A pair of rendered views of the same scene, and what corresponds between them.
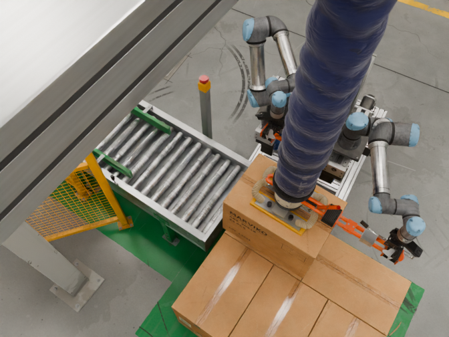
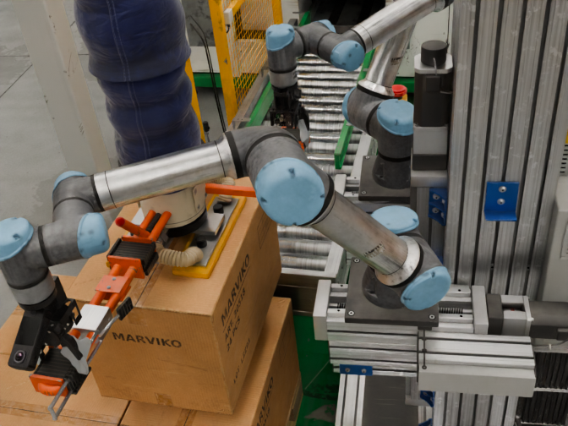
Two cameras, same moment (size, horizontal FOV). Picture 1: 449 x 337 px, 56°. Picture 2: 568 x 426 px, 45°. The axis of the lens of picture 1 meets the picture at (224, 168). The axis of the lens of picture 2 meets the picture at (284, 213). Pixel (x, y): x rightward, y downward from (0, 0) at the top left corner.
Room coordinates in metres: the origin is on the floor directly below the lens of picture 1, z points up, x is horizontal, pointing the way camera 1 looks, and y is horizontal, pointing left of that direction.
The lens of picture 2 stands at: (0.87, -1.90, 2.25)
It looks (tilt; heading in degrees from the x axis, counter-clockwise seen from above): 37 degrees down; 73
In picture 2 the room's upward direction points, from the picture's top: 7 degrees counter-clockwise
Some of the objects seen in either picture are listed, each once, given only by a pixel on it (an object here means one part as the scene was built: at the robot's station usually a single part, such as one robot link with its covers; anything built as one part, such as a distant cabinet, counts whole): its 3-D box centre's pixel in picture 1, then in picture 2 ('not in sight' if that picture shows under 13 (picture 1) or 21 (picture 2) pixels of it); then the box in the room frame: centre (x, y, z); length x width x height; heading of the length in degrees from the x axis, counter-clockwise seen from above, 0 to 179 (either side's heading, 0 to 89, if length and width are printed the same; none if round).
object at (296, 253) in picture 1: (280, 215); (188, 281); (1.02, -0.35, 0.87); 0.60 x 0.40 x 0.40; 56
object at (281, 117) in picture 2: (276, 121); (285, 103); (1.39, -0.29, 1.34); 0.09 x 0.08 x 0.12; 55
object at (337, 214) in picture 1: (331, 215); (133, 256); (0.88, -0.57, 1.20); 0.10 x 0.08 x 0.06; 145
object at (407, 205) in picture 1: (406, 207); (74, 233); (0.79, -0.84, 1.50); 0.11 x 0.11 x 0.08; 84
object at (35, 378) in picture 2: (392, 253); (58, 370); (0.67, -0.85, 1.20); 0.08 x 0.07 x 0.05; 55
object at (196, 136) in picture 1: (135, 104); (373, 129); (2.16, 0.73, 0.50); 2.31 x 0.05 x 0.19; 56
